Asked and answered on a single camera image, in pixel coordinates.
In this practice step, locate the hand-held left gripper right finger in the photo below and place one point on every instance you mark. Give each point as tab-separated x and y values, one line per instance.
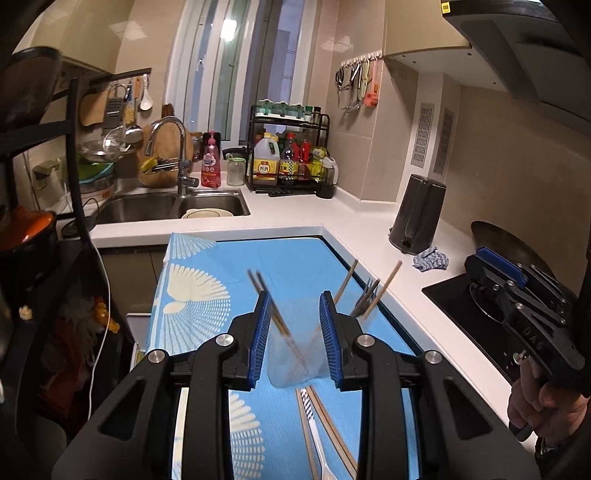
330	341

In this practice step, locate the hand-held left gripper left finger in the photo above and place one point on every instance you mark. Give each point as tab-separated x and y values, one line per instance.
261	341

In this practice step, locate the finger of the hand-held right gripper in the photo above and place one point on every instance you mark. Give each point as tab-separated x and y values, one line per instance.
491	279
501	264

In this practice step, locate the bundle of wooden chopsticks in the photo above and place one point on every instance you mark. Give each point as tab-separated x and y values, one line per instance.
281	325

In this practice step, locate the clear plastic utensil container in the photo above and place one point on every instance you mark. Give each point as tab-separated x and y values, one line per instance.
295	369

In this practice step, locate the dark metal fork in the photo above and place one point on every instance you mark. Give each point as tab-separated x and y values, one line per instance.
367	295

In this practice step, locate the hanging kitchen utensils on hooks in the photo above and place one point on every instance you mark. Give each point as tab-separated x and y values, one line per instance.
342	85

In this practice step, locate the person's right hand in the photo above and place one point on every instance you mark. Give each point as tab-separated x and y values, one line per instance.
545	406

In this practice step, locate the black wok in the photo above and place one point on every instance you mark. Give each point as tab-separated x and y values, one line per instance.
498	235

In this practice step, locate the black gas stove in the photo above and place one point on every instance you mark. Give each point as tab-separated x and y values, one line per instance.
457	304

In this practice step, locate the blue white dish rag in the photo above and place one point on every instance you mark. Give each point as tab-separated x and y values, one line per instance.
431	259

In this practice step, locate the blue patterned tablecloth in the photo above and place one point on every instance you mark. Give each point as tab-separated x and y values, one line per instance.
286	258

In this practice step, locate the black electric kettle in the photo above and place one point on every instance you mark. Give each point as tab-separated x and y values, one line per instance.
418	217

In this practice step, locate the cream bowl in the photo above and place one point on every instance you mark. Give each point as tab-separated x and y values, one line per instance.
207	214

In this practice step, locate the dark bottle with white cap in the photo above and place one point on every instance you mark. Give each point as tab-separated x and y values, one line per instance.
328	180

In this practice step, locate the glass jar with green lid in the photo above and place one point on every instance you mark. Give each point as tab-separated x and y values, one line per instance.
236	173

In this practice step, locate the yellow cooking oil jug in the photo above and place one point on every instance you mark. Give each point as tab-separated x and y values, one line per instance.
266	164

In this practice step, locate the dark soy sauce bottle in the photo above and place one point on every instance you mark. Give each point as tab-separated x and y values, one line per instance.
288	164

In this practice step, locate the stainless steel sink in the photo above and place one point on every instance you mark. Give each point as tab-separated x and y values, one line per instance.
138	207

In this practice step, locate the red sauce bottle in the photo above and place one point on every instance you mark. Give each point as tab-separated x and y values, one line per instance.
304	161

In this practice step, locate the red dish soap pouch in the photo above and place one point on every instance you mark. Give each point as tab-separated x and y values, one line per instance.
211	166

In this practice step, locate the yellow green condiment bottle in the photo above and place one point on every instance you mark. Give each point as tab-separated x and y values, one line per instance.
317	159

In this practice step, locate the faucet hanging caddy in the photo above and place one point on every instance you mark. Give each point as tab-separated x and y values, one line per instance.
159	165

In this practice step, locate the chrome kitchen faucet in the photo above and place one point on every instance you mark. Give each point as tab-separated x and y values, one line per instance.
182	138

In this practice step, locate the orange peeler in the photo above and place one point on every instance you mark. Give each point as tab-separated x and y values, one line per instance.
373	87

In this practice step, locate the grey range hood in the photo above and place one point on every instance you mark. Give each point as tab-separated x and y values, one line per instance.
531	46

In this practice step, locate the wooden cutting board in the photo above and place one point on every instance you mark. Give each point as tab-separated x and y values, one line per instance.
164	143

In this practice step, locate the row of spice jars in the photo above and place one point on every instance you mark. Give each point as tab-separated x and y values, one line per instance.
286	110

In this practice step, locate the green plastic basin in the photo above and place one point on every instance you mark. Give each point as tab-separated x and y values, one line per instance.
94	170

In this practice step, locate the black shelving rack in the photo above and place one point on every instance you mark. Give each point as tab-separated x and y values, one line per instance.
76	184

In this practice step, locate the black pot with orange lid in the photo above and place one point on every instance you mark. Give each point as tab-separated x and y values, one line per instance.
23	235

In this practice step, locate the white hanging ladle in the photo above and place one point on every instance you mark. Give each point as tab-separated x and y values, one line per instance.
146	99

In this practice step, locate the window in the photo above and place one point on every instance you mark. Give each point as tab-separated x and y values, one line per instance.
240	69

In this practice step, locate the metal grater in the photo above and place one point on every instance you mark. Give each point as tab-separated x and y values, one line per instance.
113	108

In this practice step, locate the wall vent grille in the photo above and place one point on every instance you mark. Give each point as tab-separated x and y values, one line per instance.
444	138
423	134

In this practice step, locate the upper wall cabinet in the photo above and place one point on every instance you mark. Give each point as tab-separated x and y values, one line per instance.
425	27

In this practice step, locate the wall hook rail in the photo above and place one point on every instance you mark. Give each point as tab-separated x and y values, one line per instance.
362	56

